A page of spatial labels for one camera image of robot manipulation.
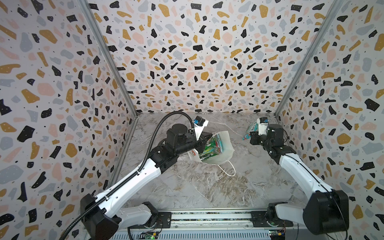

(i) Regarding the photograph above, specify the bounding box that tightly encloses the white floral paper bag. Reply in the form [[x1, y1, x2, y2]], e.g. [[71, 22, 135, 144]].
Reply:
[[188, 117, 236, 177]]

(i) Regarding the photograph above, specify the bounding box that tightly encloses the teal Fox's mint candy bag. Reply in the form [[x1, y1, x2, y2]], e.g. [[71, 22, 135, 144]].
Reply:
[[243, 120, 258, 140]]

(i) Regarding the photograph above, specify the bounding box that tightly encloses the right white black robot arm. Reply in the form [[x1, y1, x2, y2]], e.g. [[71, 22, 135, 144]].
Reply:
[[250, 118, 349, 235]]

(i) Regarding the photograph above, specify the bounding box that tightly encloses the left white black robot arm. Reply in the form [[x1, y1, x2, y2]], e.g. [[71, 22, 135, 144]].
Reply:
[[81, 121, 213, 240]]

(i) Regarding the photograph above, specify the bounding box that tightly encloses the green candy bag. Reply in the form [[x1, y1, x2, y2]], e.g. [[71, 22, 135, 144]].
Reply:
[[199, 140, 220, 161]]

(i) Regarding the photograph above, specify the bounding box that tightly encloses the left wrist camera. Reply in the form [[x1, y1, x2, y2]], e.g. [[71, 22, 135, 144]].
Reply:
[[193, 116, 209, 140]]

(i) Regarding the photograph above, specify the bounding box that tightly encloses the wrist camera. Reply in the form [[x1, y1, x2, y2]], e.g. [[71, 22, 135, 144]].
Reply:
[[193, 116, 209, 140], [257, 117, 269, 136]]

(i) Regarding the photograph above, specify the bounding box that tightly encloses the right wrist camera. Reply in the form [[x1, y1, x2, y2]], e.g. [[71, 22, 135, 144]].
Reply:
[[257, 117, 269, 136]]

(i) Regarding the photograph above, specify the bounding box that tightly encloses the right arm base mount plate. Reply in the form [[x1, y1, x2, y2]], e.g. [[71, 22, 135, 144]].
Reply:
[[251, 211, 294, 228]]

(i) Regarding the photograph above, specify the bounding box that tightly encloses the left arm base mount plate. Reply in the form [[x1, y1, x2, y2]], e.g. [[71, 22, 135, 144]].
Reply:
[[131, 212, 172, 230]]

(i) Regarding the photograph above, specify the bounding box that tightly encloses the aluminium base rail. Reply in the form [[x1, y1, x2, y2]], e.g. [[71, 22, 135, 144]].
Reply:
[[107, 207, 340, 240]]

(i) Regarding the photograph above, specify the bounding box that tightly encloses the left aluminium corner post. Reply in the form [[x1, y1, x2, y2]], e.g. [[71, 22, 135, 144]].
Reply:
[[78, 0, 138, 119]]

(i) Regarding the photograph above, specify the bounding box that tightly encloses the aluminium corner post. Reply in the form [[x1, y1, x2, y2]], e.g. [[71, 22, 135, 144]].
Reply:
[[78, 0, 138, 119], [274, 0, 343, 119]]

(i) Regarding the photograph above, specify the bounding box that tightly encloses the small circuit board with wires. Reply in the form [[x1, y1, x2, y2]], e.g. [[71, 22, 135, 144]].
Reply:
[[138, 231, 159, 240]]

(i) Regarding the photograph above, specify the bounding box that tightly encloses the right aluminium corner post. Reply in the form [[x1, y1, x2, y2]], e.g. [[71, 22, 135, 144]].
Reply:
[[274, 0, 343, 119]]

